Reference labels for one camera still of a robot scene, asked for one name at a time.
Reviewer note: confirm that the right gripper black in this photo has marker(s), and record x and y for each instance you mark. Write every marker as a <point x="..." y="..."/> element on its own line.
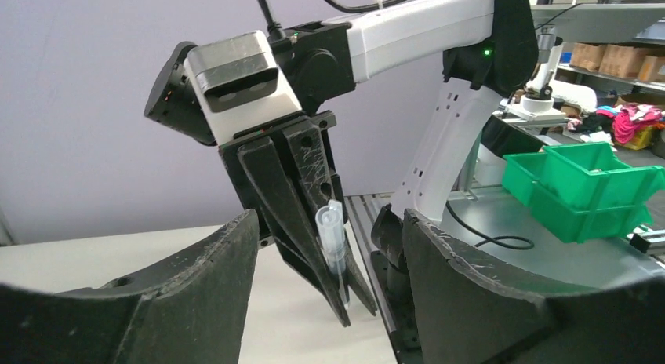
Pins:
<point x="286" y="173"/>

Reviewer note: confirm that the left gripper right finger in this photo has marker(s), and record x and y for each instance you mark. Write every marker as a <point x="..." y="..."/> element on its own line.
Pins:
<point x="471" y="307"/>

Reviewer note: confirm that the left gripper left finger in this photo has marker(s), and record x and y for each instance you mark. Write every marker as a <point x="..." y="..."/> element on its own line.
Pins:
<point x="187" y="308"/>

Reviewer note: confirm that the clear transparent pen cap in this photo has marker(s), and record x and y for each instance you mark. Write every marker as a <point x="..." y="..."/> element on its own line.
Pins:
<point x="331" y="233"/>

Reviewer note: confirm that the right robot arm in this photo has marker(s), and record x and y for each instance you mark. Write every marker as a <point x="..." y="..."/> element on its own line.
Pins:
<point x="488" y="49"/>

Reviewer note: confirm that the green plastic bin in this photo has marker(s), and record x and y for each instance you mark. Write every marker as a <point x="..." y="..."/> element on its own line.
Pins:
<point x="580" y="192"/>

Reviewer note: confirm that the white lamp stand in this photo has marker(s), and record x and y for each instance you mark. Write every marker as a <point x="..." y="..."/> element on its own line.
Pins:
<point x="537" y="104"/>

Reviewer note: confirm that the pile of colourful cloths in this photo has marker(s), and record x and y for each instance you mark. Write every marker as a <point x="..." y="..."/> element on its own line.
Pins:
<point x="630" y="125"/>

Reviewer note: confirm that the cardboard boxes on shelf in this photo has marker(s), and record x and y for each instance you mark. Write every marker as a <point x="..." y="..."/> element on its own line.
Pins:
<point x="645" y="64"/>

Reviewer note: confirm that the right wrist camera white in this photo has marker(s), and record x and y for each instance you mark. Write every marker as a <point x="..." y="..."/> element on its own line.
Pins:
<point x="239" y="85"/>

